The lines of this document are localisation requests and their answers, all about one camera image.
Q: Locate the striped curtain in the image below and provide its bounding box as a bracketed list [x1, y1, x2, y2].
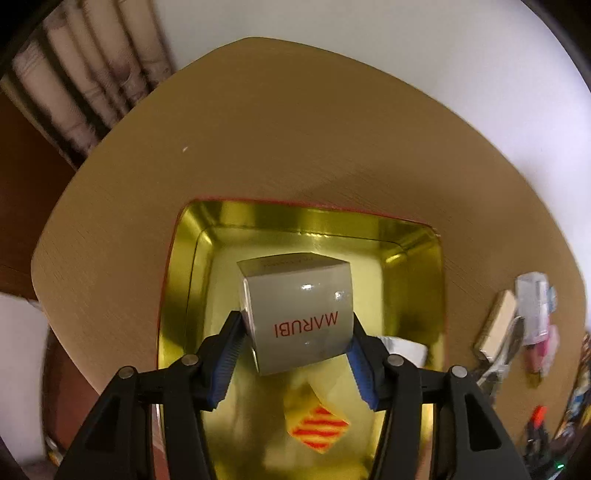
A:
[0, 0, 177, 171]

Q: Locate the metal clip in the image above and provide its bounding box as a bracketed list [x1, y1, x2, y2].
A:
[478, 316, 527, 398]

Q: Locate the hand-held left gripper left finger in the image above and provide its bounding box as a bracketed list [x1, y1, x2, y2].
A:
[54, 310, 246, 480]

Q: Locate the white cup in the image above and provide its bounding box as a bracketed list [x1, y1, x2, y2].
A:
[376, 336, 429, 367]

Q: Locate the gold metal tin tray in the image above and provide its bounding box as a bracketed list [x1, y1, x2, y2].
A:
[157, 198, 448, 480]

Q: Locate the clear case with red insert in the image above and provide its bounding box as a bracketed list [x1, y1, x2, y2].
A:
[526, 325, 560, 376]

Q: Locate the colourful shelf clutter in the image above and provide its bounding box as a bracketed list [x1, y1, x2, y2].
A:
[554, 332, 591, 448]

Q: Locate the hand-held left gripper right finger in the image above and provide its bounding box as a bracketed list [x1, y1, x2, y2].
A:
[346, 320, 533, 480]

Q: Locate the dark wooden furniture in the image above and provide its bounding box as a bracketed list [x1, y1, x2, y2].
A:
[0, 92, 78, 301]

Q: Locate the beige cardboard box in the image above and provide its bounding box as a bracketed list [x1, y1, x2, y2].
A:
[473, 290, 518, 361]

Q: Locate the red pen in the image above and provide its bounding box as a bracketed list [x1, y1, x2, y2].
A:
[526, 406, 550, 446]

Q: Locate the grey cardboard box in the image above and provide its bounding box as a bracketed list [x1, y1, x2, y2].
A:
[236, 253, 355, 376]

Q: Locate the yellow red-striped packet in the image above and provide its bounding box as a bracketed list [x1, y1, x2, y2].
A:
[283, 390, 351, 455]

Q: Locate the clear plastic packet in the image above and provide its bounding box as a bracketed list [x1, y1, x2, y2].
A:
[515, 272, 557, 344]

